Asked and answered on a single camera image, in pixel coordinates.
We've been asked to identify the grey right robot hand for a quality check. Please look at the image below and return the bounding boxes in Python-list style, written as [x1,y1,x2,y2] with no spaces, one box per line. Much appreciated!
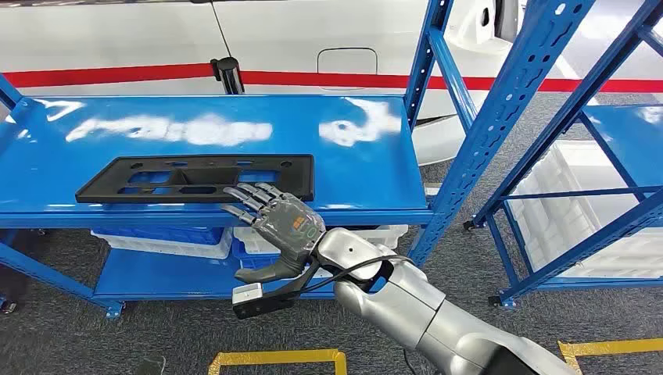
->
[220,182,328,284]

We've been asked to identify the black plastic frame part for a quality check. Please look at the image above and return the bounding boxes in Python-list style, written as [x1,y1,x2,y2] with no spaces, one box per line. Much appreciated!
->
[74,154,316,205]

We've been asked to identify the blue steel shelf rack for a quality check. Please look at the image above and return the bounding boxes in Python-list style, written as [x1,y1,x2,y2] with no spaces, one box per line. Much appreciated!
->
[463,0,663,310]
[0,0,597,320]

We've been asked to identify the yellow floor tape square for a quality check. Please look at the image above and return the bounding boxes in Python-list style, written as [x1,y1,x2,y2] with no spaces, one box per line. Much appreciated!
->
[558,338,663,375]
[208,349,348,375]

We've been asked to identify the red barrier belt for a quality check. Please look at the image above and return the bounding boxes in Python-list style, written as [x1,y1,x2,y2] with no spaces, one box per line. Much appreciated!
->
[0,62,663,95]

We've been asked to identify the large white plastic crate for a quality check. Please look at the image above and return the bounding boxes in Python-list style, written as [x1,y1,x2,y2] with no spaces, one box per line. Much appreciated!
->
[506,141,663,280]

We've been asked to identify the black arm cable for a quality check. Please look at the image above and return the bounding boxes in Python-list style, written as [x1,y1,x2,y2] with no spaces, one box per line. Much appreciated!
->
[289,254,415,298]

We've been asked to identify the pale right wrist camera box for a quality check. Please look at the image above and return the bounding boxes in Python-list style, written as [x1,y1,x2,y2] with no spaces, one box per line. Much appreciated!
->
[231,282,264,306]

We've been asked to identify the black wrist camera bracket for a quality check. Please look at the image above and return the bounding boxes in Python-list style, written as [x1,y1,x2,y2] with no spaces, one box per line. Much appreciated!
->
[233,257,323,320]

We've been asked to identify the black stanchion post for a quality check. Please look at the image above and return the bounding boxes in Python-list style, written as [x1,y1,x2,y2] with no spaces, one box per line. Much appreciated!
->
[210,56,246,96]

